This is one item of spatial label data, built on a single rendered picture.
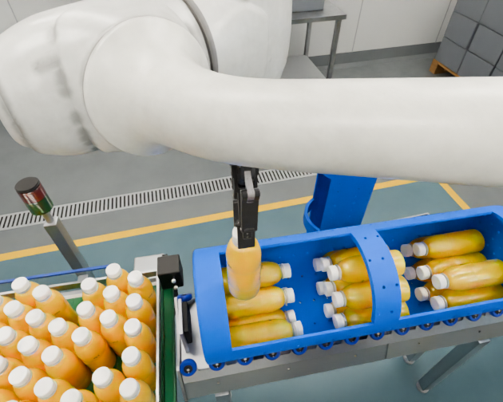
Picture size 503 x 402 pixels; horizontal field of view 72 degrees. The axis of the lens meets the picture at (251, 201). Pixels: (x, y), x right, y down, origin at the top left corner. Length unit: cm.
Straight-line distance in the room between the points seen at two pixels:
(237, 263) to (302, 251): 44
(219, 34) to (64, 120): 15
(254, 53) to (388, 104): 19
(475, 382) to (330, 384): 74
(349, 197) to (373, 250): 64
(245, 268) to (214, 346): 24
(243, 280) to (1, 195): 281
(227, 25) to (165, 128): 14
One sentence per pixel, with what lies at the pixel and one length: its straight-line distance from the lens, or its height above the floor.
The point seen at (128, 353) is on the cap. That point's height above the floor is 109.
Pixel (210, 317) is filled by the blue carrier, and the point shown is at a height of 120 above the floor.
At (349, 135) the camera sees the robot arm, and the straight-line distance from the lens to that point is 19.
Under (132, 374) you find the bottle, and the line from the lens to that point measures 95.
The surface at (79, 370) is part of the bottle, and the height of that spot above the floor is 99.
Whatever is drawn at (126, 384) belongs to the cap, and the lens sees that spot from 90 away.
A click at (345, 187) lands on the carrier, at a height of 93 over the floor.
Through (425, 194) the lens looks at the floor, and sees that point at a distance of 303.
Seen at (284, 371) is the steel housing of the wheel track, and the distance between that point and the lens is 110.
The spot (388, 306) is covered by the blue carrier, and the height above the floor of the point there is 116.
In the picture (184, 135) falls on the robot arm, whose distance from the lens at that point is 22.
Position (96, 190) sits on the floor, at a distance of 301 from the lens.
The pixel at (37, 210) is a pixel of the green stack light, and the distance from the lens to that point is 117.
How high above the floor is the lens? 192
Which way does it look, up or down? 46 degrees down
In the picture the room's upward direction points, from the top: straight up
